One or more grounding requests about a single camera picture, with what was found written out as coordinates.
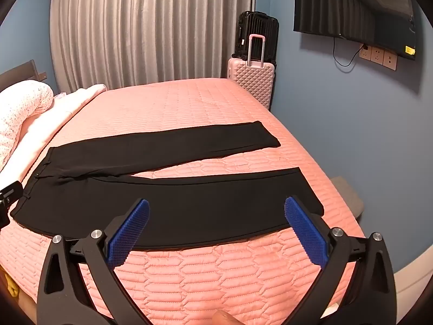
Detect black pants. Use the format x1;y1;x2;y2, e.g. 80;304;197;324
11;121;324;251

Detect light pink folded blanket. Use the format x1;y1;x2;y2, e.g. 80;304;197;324
1;84;106;188

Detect black television cable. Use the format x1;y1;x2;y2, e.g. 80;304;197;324
332;36;366;69

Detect dark grey headboard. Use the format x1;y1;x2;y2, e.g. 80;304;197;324
0;60;47;92

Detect pink dotted rolled duvet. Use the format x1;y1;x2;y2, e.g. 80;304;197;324
0;80;54;170

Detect grey upholstered bench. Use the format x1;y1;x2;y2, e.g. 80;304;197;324
330;176;365;219

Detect grey pleated curtain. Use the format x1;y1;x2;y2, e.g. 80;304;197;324
50;0;252;92

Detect operator right hand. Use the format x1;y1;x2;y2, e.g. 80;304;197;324
211;310;244;325

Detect yellow item under bedding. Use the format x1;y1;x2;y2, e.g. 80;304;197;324
3;272;20;298

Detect black hard-shell suitcase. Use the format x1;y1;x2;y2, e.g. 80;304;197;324
232;11;279;65

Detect beige wall socket panel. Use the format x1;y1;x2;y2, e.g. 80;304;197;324
359;45;398;71

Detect pink hard-shell suitcase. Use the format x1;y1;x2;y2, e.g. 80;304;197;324
227;34;275;109

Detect wall-mounted black television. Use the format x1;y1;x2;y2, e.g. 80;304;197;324
294;0;417;60

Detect pink quilted bed cover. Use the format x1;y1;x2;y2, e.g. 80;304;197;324
1;79;362;324

